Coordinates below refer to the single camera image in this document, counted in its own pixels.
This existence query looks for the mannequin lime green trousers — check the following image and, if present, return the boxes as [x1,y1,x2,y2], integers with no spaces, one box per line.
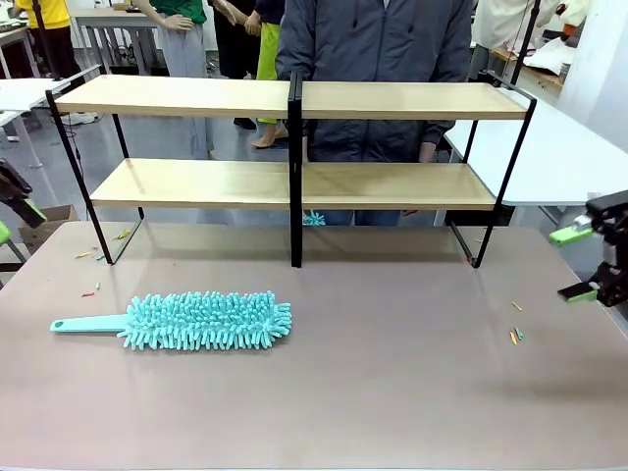
[244,0,290,149]

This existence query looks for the mannequin green top grey trousers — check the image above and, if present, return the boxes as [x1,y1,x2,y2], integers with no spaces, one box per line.
[134,0,217,159]

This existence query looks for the person in white top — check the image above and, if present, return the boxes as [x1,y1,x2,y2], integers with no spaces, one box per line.
[470,0,590,50]

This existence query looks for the workbench with white cloth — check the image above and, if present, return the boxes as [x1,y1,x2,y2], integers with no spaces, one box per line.
[490,36,578,92]

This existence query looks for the brown cardboard box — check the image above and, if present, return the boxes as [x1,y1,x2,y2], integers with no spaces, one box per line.
[18,204,79,256]

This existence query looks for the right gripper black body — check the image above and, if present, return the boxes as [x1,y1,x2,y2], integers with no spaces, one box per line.
[602,189,628,308]

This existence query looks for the white sneaker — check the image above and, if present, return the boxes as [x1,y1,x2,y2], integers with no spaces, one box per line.
[61,111,100,127]

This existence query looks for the mannequin in dark clothes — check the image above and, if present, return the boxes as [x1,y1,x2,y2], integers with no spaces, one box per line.
[213,0,261,79]

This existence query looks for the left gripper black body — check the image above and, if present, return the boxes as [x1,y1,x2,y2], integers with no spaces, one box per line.
[0,157,33,203]

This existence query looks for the person left forearm grey sleeve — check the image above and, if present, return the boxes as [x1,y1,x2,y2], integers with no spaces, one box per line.
[418,119,457,148]

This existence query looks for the black tripod pole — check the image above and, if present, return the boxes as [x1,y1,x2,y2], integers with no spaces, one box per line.
[509,0,543,87]

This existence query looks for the teal microfibre duster long handle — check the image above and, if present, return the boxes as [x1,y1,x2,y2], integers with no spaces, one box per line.
[48,289,293,352]

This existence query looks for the large white rounded table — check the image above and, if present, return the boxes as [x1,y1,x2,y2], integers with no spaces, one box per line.
[443,95,628,228]

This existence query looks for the grey desk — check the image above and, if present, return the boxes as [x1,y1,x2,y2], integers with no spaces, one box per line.
[71,7,166,75]

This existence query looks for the person in yellow shirt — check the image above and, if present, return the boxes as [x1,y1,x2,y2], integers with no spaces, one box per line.
[13,0,82,79]

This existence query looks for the white table black legs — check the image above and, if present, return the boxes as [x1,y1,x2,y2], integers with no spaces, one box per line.
[0,77,75,163]

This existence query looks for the black tripod stand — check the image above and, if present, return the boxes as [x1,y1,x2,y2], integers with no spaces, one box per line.
[29,0,68,82]

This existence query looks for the wooden two-tier shelf black frame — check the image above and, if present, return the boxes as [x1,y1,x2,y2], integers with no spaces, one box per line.
[45,71,539,270]

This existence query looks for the person in grey jacket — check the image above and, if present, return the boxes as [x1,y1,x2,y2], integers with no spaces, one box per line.
[274,0,476,228]

